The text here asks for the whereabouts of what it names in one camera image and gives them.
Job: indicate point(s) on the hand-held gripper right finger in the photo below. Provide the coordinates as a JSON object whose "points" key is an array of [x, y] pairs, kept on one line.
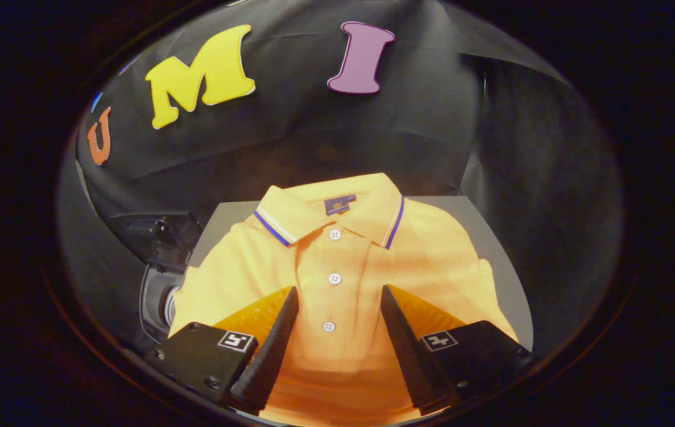
{"points": [[406, 356]]}

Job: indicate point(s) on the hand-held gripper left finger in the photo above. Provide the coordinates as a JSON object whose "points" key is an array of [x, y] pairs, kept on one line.
{"points": [[269, 356]]}

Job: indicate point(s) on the yellow polo shirt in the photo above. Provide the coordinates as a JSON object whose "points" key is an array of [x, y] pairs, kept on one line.
{"points": [[337, 255]]}

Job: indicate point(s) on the dark washing machine lid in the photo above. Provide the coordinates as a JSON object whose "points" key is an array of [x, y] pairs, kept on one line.
{"points": [[159, 237]]}

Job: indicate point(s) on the grey cabinet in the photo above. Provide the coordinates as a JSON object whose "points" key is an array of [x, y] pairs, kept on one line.
{"points": [[480, 231]]}

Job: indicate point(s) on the black backdrop cloth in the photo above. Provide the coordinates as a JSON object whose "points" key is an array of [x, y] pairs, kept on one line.
{"points": [[314, 136]]}

